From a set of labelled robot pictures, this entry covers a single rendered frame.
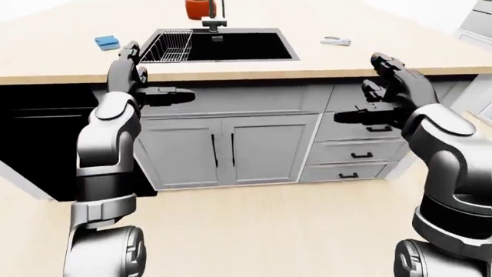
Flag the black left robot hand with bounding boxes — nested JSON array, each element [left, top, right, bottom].
[[106, 40, 196, 108]]

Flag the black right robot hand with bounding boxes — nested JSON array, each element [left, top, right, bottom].
[[333, 52, 440, 127]]

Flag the black sink faucet spout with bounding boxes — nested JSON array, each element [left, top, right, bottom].
[[201, 0, 228, 33]]

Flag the black kitchen sink basin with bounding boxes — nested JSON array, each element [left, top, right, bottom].
[[138, 28, 301, 64]]

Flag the blue sponge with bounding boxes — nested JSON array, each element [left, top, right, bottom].
[[94, 35, 122, 52]]

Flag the grey drawer with tall front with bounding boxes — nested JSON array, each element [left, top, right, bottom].
[[314, 111, 409, 143]]

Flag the small white blue object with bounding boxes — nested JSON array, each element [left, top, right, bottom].
[[320, 35, 352, 48]]

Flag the grey drawer with medium front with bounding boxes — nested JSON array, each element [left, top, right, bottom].
[[305, 138, 411, 166]]

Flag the red orange pot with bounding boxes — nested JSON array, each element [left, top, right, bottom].
[[184, 0, 217, 21]]

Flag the grey background cabinet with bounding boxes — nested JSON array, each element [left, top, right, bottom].
[[453, 0, 492, 48]]

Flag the grey cabinet door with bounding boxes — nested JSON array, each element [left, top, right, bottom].
[[221, 113, 321, 185], [133, 117, 224, 190]]

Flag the grey drawer with short front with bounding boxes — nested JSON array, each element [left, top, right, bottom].
[[298, 162, 397, 183]]

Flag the grey false drawer panel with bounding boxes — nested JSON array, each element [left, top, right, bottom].
[[138, 83, 334, 118]]

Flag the wire dish rack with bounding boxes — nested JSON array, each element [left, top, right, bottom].
[[139, 29, 194, 63]]

